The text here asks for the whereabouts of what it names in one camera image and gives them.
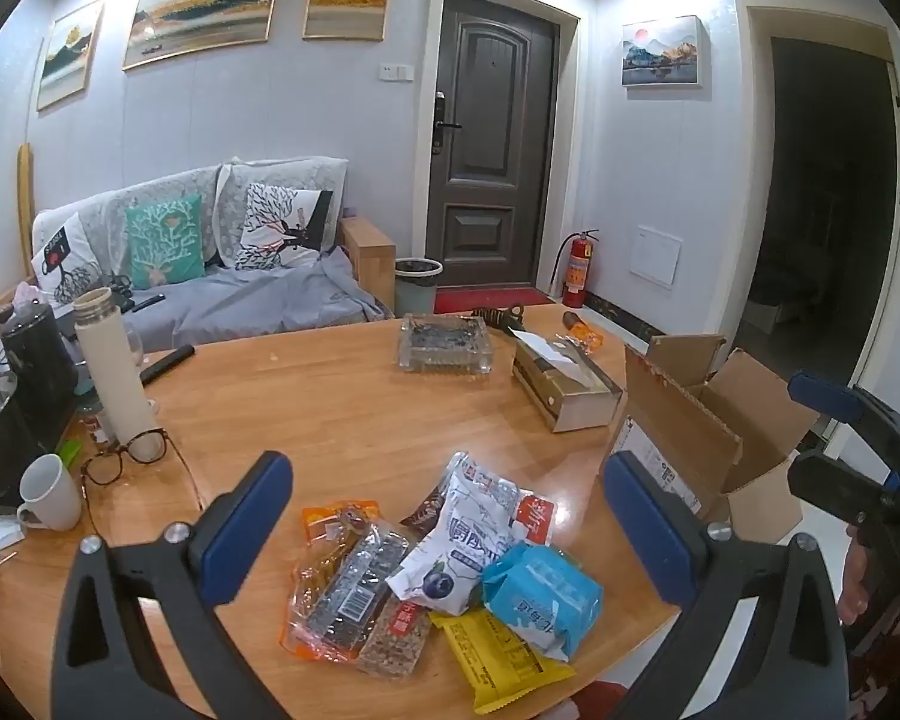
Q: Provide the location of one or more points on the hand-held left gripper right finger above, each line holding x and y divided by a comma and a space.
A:
645, 532

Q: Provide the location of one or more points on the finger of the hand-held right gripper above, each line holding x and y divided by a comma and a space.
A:
825, 394
832, 480

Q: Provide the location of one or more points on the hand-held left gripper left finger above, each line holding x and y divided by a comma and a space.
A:
247, 525

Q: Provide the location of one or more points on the orange clear chicken foot packet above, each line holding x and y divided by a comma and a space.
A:
330, 521

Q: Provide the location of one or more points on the cardboard box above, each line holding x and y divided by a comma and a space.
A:
675, 420

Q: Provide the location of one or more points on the person's right forearm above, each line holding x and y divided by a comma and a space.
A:
896, 664

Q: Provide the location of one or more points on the person's right hand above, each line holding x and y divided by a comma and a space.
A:
851, 585

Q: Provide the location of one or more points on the red orange snack packet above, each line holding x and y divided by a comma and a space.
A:
534, 521

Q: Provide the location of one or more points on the teal snack packet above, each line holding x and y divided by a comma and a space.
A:
544, 596

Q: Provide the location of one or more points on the dark sesame bar packet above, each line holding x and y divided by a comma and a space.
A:
352, 592

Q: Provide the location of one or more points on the tissue box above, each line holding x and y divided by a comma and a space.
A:
577, 401

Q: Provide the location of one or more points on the person's red clothing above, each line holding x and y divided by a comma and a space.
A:
596, 701

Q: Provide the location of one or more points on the brown snack packet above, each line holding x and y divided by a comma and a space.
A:
424, 514

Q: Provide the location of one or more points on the grain bar packet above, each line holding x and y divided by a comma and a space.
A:
394, 641

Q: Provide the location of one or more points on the white blueberry snack packet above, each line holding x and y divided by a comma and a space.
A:
457, 532

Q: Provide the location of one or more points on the white thermos bottle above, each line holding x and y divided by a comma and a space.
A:
112, 382

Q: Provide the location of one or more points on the yellow snack packet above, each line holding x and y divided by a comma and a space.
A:
495, 664

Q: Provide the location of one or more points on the white mug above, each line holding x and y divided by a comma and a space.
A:
49, 491

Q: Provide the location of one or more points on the small orange snack packet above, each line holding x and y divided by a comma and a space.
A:
583, 334

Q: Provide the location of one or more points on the grey blanket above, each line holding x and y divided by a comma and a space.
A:
270, 300

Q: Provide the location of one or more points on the small black remote control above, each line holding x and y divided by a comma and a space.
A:
148, 301

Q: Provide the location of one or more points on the black kettle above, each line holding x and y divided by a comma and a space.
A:
41, 375

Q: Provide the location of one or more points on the dark hair claw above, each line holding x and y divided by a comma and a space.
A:
499, 316

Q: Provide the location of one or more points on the glass ashtray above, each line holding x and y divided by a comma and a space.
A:
442, 345

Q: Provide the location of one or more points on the red fire extinguisher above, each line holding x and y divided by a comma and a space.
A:
577, 274

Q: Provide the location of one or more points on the red door mat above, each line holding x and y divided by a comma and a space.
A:
487, 298

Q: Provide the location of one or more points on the grey trash bin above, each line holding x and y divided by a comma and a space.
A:
418, 289

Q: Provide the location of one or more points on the teal coral print pillow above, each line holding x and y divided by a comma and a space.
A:
165, 240

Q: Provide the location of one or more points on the white pillow with black tree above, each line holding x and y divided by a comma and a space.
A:
285, 229

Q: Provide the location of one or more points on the white pillow with red print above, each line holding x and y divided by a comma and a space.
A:
60, 255

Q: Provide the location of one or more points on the blue mountain canvas painting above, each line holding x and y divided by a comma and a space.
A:
661, 51

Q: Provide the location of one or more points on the dark brown door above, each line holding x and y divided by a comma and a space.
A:
495, 165

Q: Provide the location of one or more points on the wooden board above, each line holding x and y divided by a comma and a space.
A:
25, 195

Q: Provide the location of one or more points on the tall framed landscape painting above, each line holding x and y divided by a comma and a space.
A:
69, 56

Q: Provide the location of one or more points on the wide framed tree painting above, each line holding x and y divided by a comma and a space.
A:
202, 7

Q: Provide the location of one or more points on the brown frame eyeglasses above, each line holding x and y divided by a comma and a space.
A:
105, 469

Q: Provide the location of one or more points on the white wall panel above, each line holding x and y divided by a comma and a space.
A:
655, 255

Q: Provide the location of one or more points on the white light switch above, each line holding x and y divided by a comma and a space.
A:
395, 73

